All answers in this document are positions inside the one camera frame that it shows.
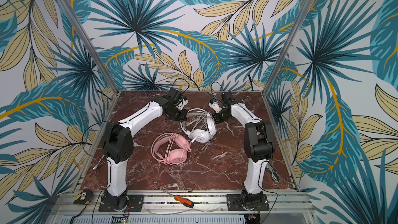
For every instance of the pink headphones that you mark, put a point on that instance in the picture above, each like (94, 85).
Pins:
(170, 149)

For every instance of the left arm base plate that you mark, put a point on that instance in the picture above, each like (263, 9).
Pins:
(123, 203)

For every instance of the aluminium frame post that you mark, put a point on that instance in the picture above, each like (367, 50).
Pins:
(301, 15)
(76, 24)

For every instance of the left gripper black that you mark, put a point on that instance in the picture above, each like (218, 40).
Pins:
(173, 112)

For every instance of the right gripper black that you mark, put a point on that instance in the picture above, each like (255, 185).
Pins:
(221, 115)

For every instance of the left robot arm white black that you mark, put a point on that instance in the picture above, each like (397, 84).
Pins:
(118, 142)

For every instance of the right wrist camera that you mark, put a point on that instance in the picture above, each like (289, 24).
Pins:
(215, 105)

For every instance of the orange handled screwdriver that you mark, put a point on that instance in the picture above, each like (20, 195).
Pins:
(184, 201)

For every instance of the silver metal handle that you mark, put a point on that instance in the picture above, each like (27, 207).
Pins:
(274, 174)
(99, 163)

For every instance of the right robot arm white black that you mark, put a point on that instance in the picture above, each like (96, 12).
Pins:
(258, 145)

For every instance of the right aluminium frame post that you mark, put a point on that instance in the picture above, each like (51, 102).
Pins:
(301, 15)

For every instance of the silver metal handle right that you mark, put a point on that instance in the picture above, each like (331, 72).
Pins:
(274, 174)

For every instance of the aluminium front rail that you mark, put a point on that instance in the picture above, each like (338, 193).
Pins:
(205, 201)

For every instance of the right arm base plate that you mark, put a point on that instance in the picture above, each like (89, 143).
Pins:
(247, 202)

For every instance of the silver metal handle left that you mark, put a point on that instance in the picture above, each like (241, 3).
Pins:
(99, 163)

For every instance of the white headphones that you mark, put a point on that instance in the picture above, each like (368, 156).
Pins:
(203, 130)

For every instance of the left aluminium frame post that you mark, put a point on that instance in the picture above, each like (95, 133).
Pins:
(76, 24)

